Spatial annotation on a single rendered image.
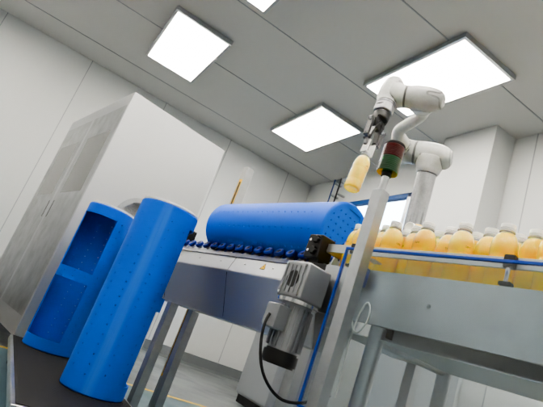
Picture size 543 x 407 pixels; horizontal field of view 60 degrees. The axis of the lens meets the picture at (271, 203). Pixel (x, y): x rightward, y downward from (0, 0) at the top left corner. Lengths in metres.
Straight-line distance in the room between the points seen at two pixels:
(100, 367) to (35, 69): 5.51
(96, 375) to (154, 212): 0.73
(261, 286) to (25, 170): 5.23
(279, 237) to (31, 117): 5.37
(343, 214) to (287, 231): 0.25
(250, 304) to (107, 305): 0.62
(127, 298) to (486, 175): 3.80
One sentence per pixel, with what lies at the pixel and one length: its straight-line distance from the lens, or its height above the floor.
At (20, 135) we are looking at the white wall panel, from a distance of 6.96.
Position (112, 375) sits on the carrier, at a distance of 2.21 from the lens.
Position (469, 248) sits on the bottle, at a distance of 1.44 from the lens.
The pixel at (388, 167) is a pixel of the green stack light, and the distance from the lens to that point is 1.43.
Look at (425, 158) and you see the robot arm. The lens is 2.66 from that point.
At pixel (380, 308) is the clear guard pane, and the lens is 1.38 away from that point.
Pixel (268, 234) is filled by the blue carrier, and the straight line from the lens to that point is 2.10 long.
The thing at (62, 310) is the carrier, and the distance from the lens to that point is 3.22.
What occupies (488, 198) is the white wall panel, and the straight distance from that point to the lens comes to 5.05.
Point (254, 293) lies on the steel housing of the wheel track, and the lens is 2.04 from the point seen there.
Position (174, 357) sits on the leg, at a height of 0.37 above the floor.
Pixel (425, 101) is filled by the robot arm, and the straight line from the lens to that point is 2.20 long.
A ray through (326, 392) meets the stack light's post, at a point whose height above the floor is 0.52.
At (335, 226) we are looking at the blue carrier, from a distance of 1.91.
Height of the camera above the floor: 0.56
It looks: 16 degrees up
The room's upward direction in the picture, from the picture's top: 20 degrees clockwise
